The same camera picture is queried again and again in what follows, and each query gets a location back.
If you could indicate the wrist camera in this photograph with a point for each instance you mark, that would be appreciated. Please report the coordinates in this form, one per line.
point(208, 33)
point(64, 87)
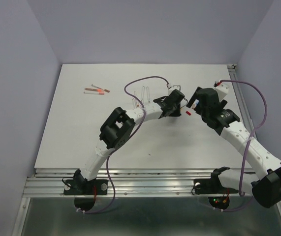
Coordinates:
point(222, 90)
point(173, 87)

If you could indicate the pink marker pen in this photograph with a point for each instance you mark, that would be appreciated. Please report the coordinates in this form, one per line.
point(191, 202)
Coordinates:
point(94, 93)

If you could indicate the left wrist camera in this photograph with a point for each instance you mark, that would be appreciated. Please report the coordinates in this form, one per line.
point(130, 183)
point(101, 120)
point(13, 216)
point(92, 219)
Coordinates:
point(173, 87)

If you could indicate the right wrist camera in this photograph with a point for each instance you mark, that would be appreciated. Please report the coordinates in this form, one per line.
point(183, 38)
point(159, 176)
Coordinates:
point(222, 90)

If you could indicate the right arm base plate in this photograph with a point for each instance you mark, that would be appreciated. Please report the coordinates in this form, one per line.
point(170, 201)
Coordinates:
point(205, 186)

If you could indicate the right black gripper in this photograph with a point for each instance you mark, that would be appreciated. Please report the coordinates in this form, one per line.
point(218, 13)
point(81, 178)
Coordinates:
point(193, 98)

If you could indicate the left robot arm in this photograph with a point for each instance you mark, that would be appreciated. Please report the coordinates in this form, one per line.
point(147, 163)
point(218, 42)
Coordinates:
point(118, 127)

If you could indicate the blue marker pen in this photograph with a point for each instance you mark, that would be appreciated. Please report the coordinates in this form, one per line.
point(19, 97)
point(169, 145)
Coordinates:
point(143, 90)

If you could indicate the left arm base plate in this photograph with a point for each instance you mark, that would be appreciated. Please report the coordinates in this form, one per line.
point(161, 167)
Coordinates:
point(94, 187)

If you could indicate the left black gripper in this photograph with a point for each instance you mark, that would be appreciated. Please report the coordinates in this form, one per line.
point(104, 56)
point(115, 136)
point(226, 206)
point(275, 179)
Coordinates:
point(177, 113)

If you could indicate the tan orange highlighter pen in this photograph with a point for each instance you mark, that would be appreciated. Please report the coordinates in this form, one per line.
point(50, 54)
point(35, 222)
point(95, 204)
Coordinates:
point(94, 89)

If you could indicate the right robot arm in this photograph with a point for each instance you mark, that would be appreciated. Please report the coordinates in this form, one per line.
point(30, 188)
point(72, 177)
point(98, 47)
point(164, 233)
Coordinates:
point(260, 174)

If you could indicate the aluminium front rail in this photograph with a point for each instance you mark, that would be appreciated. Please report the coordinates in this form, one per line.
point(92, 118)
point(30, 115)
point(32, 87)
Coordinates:
point(128, 183)

